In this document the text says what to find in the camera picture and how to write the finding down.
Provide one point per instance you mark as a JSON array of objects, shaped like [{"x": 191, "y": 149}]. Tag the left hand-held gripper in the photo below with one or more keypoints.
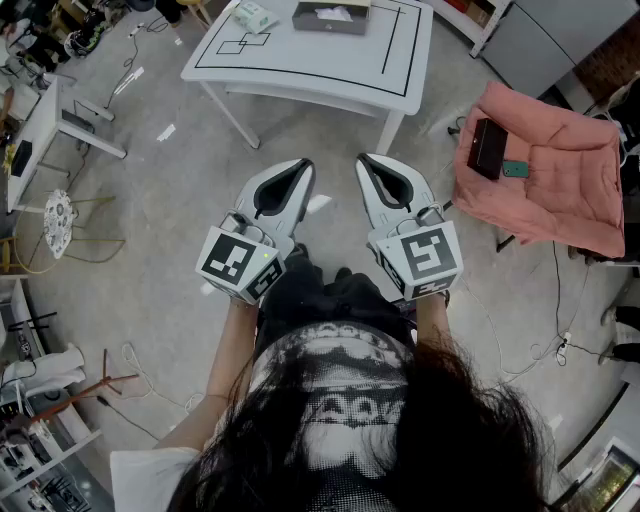
[{"x": 235, "y": 260}]

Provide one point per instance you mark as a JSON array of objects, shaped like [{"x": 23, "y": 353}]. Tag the person's black trousers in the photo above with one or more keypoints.
[{"x": 320, "y": 295}]

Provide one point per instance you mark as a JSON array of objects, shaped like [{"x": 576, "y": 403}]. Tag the person's left forearm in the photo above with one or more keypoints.
[{"x": 225, "y": 360}]

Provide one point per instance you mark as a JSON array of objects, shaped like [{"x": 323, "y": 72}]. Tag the white table with black lines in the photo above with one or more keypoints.
[{"x": 310, "y": 60}]

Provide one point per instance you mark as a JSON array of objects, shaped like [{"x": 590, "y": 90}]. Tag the white and green packet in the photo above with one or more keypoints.
[{"x": 255, "y": 15}]

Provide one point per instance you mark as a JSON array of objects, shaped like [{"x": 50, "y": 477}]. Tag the red-brown stand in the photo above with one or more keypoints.
[{"x": 95, "y": 386}]

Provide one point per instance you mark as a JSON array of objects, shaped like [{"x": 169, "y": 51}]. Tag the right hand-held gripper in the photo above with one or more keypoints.
[{"x": 425, "y": 255}]

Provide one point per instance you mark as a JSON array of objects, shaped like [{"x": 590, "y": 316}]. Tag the black rectangular box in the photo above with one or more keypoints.
[{"x": 487, "y": 148}]

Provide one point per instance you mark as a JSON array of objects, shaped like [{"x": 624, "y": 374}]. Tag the person's black printed t-shirt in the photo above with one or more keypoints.
[{"x": 350, "y": 380}]

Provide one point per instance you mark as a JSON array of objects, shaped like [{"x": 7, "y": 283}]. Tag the white power strip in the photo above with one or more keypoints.
[{"x": 564, "y": 349}]

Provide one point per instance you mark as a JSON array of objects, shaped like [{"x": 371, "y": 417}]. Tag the green smartphone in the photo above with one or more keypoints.
[{"x": 515, "y": 169}]

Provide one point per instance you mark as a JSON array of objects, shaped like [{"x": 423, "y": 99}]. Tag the pink padded jacket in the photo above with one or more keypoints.
[{"x": 565, "y": 180}]

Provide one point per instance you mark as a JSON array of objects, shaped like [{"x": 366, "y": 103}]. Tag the stool with patterned seat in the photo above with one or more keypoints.
[{"x": 59, "y": 220}]

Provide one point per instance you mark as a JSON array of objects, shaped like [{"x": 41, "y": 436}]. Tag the white metal cabinet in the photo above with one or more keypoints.
[{"x": 545, "y": 40}]

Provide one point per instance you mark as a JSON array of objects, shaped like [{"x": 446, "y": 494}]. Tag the person's right forearm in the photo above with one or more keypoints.
[{"x": 431, "y": 320}]

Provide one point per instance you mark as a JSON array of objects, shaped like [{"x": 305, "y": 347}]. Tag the white shelving unit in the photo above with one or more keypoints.
[{"x": 482, "y": 25}]

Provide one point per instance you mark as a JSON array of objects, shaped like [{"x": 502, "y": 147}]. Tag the white side desk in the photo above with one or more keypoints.
[{"x": 40, "y": 130}]

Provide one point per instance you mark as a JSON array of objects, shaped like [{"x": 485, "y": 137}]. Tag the small black box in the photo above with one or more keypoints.
[{"x": 21, "y": 158}]

